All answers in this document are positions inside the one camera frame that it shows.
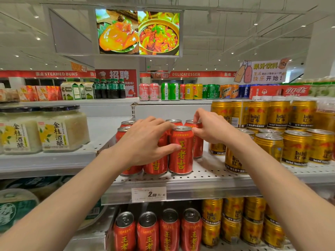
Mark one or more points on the red herbal tea can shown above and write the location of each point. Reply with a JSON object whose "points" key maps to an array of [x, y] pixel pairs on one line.
{"points": [[169, 232], [124, 233], [198, 148], [148, 233], [181, 159], [191, 232]]}

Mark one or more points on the yellow drink can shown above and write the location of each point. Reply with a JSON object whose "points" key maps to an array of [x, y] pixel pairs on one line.
{"points": [[189, 91], [198, 91]]}

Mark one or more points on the slim red drink can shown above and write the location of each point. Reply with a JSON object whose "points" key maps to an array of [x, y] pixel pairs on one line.
{"points": [[182, 91]]}

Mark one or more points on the white bottom metal shelf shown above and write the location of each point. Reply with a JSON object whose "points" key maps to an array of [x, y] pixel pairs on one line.
{"points": [[89, 237]]}

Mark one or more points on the person's left forearm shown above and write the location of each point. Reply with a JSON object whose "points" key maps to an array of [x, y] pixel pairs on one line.
{"points": [[65, 206]]}

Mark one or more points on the dark lidded plastic tub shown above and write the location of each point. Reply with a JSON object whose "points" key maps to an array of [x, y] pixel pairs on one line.
{"points": [[31, 184]]}

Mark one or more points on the pink drink can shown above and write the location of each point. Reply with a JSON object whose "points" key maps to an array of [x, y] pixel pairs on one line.
{"points": [[154, 91], [144, 91]]}

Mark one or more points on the person's right hand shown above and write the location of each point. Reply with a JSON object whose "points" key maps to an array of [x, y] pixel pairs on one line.
{"points": [[217, 130]]}

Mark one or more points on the person's right thumb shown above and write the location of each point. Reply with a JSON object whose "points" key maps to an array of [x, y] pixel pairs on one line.
{"points": [[200, 133]]}

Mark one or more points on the white price tag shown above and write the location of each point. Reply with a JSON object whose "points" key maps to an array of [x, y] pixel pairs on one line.
{"points": [[148, 194]]}

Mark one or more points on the white perforated metal shelf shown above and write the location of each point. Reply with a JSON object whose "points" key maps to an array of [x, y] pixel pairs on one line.
{"points": [[209, 180]]}

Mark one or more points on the beige snack packet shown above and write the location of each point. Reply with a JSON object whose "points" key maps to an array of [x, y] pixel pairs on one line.
{"points": [[9, 95]]}

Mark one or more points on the hanging cardboard drinks sign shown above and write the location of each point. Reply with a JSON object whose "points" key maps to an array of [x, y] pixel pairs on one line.
{"points": [[261, 73]]}

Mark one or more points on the long red wall banner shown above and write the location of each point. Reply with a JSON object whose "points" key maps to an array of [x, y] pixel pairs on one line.
{"points": [[188, 74], [47, 73]]}

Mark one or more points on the small orange hanging sign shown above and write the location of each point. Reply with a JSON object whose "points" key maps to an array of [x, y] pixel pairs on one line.
{"points": [[78, 67]]}

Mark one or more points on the red poster with chef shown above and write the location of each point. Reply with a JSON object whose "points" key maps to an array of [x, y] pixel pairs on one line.
{"points": [[117, 75]]}

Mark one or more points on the hanging food display screen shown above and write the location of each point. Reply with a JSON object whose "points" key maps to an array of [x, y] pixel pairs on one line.
{"points": [[137, 32]]}

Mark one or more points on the green label plastic tub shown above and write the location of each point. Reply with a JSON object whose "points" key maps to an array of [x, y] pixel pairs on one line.
{"points": [[95, 213], [15, 209]]}

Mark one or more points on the light green drink can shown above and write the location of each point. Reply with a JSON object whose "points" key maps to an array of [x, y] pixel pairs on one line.
{"points": [[174, 91], [165, 91]]}

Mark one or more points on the orange snack packet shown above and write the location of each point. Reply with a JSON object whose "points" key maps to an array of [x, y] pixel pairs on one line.
{"points": [[58, 93], [45, 93], [27, 93]]}

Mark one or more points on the green white drink carton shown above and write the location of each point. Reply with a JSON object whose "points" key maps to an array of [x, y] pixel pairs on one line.
{"points": [[73, 91], [62, 91], [89, 90], [82, 90]]}

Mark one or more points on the stack of gold energy cans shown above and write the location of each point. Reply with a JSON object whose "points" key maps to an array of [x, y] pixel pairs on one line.
{"points": [[235, 222], [295, 146]]}

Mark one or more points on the person's left hand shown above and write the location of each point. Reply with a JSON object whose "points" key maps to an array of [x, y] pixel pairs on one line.
{"points": [[141, 143]]}

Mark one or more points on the white rice jar black lid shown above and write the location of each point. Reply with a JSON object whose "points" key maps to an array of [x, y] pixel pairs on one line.
{"points": [[62, 128], [18, 133]]}

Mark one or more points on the row of dark glass bottles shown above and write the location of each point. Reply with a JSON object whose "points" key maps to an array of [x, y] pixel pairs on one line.
{"points": [[110, 88]]}

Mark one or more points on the blue drink can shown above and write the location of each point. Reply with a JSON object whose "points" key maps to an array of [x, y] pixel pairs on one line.
{"points": [[241, 91], [247, 91]]}

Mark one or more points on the orange drink can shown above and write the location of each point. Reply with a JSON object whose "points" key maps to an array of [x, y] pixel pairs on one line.
{"points": [[235, 91], [226, 91]]}

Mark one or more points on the person's right forearm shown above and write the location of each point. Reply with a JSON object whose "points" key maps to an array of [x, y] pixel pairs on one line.
{"points": [[282, 196]]}

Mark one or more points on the long white metal shelf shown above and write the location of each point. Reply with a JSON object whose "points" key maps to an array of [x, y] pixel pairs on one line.
{"points": [[157, 107]]}

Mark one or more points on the red cardboard drinks case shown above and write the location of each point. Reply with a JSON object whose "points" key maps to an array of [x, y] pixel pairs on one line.
{"points": [[277, 90]]}

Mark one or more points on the person's left thumb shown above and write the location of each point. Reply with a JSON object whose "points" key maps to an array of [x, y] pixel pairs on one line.
{"points": [[168, 150]]}

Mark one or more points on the dark green drink can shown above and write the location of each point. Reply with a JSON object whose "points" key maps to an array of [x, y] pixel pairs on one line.
{"points": [[211, 91], [217, 91], [205, 91]]}

